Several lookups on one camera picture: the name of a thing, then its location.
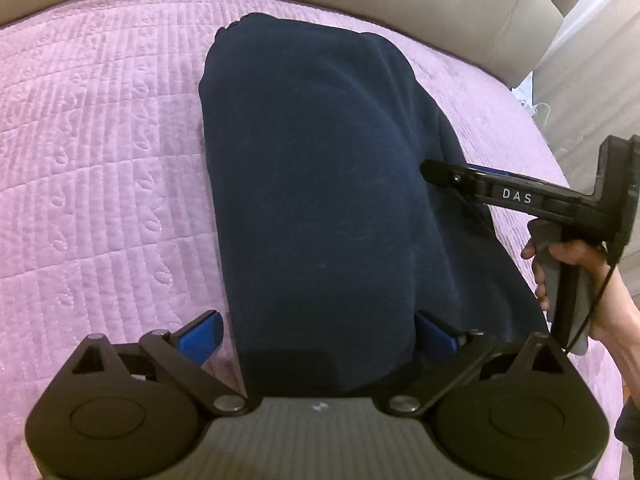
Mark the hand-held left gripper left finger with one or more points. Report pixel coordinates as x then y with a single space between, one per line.
200 337

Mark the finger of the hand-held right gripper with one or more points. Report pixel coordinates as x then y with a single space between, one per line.
500 192
487 169

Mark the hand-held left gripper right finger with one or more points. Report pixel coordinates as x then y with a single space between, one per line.
435 335

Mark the navy garment with white stripes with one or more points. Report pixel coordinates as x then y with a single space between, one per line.
320 185

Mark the person's right forearm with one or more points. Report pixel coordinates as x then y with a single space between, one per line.
627 320

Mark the person's right hand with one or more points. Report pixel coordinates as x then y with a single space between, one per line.
590 265

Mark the pink quilted bedspread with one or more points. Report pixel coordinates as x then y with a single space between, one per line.
100 160

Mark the person's dark clothing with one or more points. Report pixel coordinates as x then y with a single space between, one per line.
629 430

